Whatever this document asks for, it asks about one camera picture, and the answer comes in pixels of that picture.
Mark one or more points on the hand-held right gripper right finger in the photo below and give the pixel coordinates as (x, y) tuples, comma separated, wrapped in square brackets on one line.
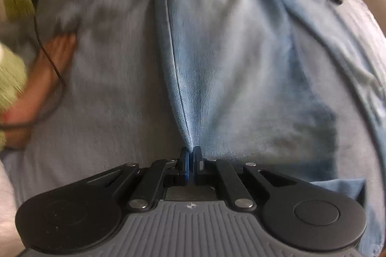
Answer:
[(197, 163)]

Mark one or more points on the blue jeans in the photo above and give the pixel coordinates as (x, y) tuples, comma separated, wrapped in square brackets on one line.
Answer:
[(226, 63)]

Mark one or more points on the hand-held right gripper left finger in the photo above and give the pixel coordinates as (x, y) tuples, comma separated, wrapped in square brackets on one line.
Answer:
[(187, 166)]

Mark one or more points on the person's arm green sleeve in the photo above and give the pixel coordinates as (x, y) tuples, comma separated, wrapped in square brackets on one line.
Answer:
[(63, 84)]

